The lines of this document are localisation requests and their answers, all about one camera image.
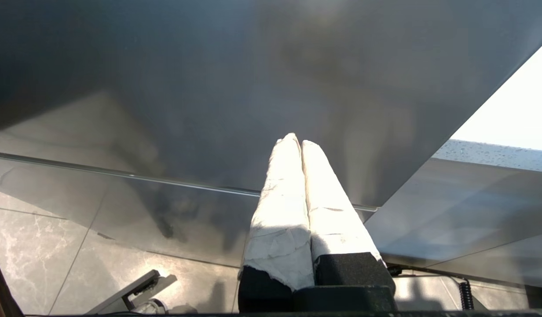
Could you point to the grey metal bracket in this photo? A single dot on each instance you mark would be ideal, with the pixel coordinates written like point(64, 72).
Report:
point(134, 290)

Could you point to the white tall side panel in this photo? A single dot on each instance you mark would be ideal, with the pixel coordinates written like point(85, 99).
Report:
point(526, 110)

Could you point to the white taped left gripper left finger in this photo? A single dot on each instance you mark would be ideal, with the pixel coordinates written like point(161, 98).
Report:
point(280, 211)

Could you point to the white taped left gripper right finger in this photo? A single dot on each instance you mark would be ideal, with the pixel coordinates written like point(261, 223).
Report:
point(332, 211)

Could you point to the grey steel appliance front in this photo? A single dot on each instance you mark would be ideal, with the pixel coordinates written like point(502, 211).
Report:
point(165, 66)

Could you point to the dark brown slanted bar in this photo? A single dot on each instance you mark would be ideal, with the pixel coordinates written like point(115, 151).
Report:
point(0, 293)

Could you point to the small black box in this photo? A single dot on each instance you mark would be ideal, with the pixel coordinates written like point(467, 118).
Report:
point(537, 297)

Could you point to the grey cabinet front panel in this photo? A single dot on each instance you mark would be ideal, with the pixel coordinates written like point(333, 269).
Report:
point(473, 211)

